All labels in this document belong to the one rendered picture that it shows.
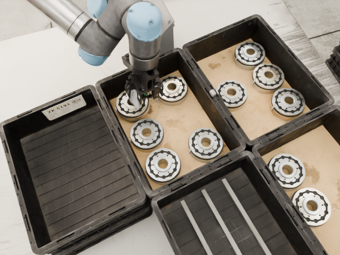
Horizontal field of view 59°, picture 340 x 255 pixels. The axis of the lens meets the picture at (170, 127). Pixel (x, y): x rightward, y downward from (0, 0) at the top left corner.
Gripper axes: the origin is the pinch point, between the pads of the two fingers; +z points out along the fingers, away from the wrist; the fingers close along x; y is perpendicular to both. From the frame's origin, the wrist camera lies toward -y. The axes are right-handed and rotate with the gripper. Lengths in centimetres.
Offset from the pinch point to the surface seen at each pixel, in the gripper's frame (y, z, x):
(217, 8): -37, 10, 54
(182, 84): 0.9, -0.6, 14.6
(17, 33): -150, 93, -33
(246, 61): 3.4, -4.0, 37.5
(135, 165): 21.5, -4.5, -11.6
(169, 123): 10.2, 3.5, 5.1
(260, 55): 3.5, -4.7, 42.9
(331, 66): -4, 45, 120
